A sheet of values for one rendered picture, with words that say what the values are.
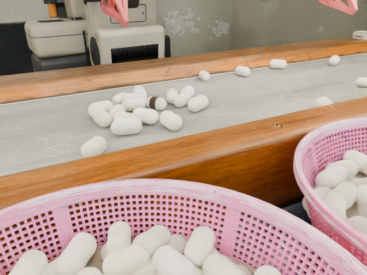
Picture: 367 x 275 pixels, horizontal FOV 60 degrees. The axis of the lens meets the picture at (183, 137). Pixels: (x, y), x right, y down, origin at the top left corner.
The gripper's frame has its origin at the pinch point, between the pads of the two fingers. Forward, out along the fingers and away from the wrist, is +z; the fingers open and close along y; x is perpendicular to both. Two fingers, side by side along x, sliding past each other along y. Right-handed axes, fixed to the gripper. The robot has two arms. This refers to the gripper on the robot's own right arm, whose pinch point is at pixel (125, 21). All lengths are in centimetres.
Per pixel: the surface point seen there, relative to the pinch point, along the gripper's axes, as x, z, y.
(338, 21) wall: 73, -63, 163
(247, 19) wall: 131, -127, 156
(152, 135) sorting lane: -4.6, 24.0, -3.9
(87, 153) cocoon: -7.9, 26.0, -12.3
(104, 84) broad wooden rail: 10.2, 4.9, -4.4
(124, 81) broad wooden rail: 10.2, 4.9, -0.6
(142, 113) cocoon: -3.6, 20.2, -3.9
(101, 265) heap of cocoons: -14.0, 37.6, -13.9
